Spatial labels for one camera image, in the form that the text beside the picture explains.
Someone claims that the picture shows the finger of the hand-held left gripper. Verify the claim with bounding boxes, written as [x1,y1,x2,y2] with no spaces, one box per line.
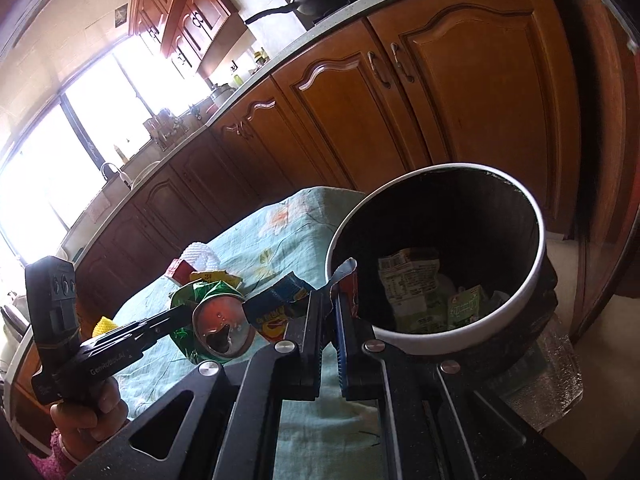
[112,305,196,350]

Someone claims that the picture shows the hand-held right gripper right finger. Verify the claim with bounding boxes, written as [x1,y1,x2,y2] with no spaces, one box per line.
[332,292,586,480]

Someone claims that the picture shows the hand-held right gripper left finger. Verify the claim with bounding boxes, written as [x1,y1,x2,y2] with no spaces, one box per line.
[65,290,333,480]

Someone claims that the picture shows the crushed green drink can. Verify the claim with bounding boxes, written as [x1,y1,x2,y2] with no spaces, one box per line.
[170,280,258,363]

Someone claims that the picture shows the red foil wrapper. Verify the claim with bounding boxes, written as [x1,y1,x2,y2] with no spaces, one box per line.
[322,257,361,321]

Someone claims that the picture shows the pale printed packet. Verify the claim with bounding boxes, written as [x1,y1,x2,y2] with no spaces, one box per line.
[377,246,443,333]

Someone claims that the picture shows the green drink carton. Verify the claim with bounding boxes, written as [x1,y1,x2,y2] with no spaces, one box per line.
[446,284,488,332]

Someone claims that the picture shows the white rimmed black bin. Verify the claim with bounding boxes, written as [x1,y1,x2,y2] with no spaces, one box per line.
[325,162,558,386]

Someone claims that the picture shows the person's left hand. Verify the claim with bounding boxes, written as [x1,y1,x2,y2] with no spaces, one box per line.
[50,376,132,461]

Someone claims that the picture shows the yellow foam fruit net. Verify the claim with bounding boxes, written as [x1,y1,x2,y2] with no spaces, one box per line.
[91,316,121,338]

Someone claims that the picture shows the red drink carton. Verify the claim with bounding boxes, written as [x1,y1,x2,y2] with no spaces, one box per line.
[165,258,196,283]

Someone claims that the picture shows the crumpled blue snack packet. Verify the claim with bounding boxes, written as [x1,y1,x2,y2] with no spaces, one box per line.
[242,272,317,343]

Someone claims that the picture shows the yellow snack packet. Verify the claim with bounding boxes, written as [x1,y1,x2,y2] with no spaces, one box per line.
[189,270,243,291]

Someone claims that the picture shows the white foam fruit net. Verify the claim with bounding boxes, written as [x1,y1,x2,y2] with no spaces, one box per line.
[181,241,221,273]

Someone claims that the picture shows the teal floral tablecloth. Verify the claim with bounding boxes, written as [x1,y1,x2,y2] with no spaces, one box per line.
[112,186,386,480]

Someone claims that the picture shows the kitchen window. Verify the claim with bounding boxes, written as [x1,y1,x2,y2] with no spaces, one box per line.
[0,35,211,266]

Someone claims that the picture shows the chrome sink faucet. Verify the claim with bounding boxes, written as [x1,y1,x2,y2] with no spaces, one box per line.
[100,161,132,191]

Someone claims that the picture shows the dish rack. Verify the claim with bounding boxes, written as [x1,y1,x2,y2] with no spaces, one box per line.
[142,109,188,148]

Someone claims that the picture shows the wooden lower cabinets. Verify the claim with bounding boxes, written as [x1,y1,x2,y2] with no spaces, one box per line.
[75,0,581,311]

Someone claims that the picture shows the wooden cabinets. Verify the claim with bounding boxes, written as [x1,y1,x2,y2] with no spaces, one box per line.
[127,0,256,78]
[75,0,581,311]

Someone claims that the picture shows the wooden upper cabinets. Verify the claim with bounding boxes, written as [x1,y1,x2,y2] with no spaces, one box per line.
[127,0,256,78]

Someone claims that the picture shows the white kitchen countertop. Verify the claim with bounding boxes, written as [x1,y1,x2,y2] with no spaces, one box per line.
[55,0,546,261]

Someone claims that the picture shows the wooden door frame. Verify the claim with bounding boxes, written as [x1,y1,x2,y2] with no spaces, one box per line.
[545,0,640,341]

